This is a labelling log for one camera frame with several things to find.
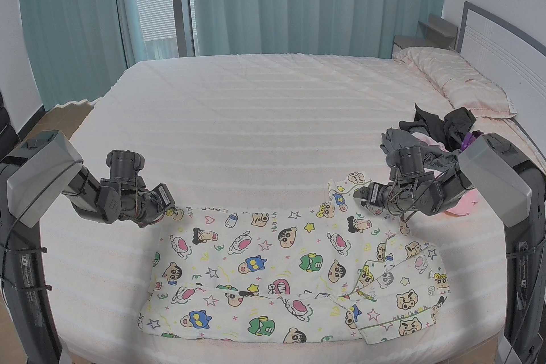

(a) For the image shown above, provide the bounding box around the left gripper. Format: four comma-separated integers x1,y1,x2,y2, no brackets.
134,183,174,227

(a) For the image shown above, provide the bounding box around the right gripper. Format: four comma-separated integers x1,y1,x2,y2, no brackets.
351,181,410,213

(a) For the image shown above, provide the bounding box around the white printed pyjama top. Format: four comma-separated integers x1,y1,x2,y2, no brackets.
136,171,449,345

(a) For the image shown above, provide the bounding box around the grey garment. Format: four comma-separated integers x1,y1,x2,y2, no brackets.
380,128,461,173

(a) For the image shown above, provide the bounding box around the pink garment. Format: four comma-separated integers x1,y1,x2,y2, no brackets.
411,132,479,218

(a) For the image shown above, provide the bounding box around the purple garment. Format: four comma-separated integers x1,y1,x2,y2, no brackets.
461,131,483,152

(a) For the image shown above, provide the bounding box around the black garment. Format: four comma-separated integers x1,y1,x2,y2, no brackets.
399,104,476,152

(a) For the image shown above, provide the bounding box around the bed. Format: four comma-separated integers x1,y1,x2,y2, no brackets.
40,1,546,361

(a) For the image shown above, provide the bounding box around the cream pillow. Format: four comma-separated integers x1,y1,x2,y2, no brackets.
392,47,518,117

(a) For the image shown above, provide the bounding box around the grey bedside table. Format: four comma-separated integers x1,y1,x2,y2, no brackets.
392,13,459,51

